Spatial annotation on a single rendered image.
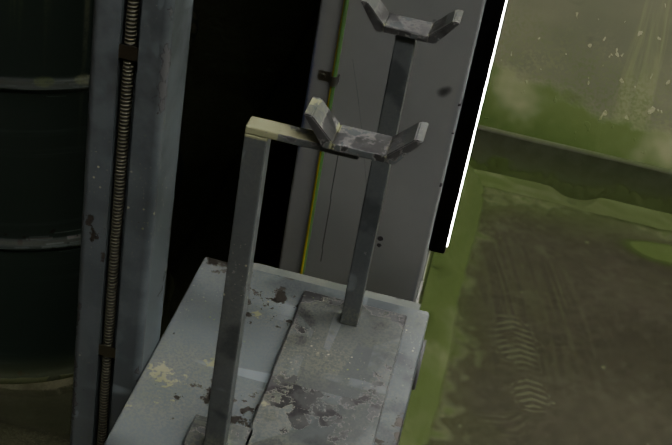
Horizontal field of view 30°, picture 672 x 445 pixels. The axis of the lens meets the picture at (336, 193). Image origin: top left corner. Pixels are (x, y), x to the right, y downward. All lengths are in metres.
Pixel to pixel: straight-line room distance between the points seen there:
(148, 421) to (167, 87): 0.28
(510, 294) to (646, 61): 0.69
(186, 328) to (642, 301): 1.67
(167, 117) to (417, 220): 0.62
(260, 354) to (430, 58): 0.45
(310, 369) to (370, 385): 0.05
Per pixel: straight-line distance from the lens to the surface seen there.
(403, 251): 1.55
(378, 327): 1.16
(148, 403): 1.06
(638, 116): 2.93
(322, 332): 1.14
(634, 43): 2.95
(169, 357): 1.10
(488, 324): 2.48
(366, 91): 1.45
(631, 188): 2.95
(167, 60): 0.92
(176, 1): 0.90
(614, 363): 2.49
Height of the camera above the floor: 1.50
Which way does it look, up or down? 32 degrees down
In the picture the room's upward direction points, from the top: 10 degrees clockwise
